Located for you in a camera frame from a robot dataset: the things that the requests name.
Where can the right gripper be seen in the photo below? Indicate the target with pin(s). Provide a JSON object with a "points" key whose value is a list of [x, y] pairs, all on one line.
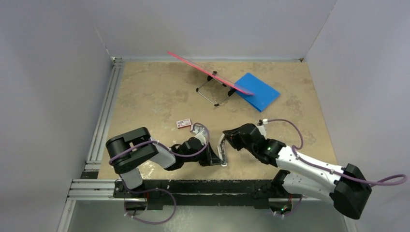
{"points": [[233, 138]]}

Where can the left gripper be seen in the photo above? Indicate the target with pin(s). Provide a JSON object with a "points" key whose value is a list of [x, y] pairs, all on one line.
{"points": [[211, 158]]}

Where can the small white stapler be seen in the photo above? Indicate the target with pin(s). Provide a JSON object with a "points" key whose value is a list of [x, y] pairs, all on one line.
{"points": [[221, 151]]}

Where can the red white staple box sleeve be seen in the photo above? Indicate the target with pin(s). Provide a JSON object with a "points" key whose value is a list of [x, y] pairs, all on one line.
{"points": [[183, 123]]}

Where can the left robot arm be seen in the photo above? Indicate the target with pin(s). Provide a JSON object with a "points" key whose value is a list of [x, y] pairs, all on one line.
{"points": [[131, 149]]}

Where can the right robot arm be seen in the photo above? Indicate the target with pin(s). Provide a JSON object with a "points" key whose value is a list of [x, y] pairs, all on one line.
{"points": [[299, 174]]}

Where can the blue folder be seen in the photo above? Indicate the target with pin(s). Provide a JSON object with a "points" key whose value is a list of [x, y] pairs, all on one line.
{"points": [[256, 92]]}

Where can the black base bar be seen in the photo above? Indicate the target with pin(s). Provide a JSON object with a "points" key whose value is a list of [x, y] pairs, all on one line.
{"points": [[259, 194]]}

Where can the pink board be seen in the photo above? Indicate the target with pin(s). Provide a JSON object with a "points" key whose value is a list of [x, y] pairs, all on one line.
{"points": [[208, 73]]}

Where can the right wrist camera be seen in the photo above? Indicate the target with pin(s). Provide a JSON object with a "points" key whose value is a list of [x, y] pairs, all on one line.
{"points": [[261, 126]]}

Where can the black wire stand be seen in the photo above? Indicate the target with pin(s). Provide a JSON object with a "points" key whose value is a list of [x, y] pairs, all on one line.
{"points": [[214, 90]]}

